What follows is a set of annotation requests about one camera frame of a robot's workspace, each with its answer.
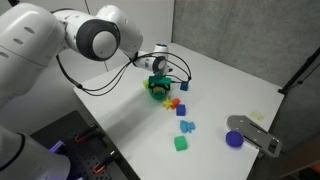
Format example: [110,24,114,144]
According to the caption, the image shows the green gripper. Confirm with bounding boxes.
[148,76,171,93]

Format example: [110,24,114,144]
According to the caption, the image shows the green plastic bowl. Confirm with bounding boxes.
[148,87,168,100]

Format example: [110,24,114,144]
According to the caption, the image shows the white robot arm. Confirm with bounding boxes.
[0,3,169,180]

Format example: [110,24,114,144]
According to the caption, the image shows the yellow toy giraffe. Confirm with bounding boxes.
[162,99,173,109]

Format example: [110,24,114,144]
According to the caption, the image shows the orange toy animal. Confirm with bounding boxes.
[171,98,181,110]

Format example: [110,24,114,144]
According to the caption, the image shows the light blue toy bear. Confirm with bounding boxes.
[180,120,196,133]

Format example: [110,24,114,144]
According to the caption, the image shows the lime green soft cube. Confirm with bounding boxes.
[143,80,149,90]

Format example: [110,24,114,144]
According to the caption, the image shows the dark teal soft cube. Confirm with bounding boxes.
[180,82,189,91]

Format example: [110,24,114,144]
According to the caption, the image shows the blue soft cube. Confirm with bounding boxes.
[176,104,186,116]

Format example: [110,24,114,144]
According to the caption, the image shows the purple ball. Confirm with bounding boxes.
[225,131,243,148]

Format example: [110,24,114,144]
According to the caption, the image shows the black perforated base board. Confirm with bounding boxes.
[31,111,140,180]

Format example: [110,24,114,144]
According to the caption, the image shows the yellow sticky note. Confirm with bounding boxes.
[250,110,264,121]

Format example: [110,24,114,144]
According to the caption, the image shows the grey metal plate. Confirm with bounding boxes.
[226,115,282,158]

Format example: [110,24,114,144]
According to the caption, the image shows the black tripod pole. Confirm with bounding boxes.
[278,47,320,95]

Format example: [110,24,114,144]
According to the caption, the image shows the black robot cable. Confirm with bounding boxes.
[55,51,193,97]

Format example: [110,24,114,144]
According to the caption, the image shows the orange handled clamp upper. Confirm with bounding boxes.
[74,124,98,143]

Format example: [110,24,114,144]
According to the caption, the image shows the orange handled clamp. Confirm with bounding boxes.
[74,124,98,143]
[93,151,117,174]

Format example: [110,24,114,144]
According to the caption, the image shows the orange handled clamp lower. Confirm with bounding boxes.
[93,151,117,174]

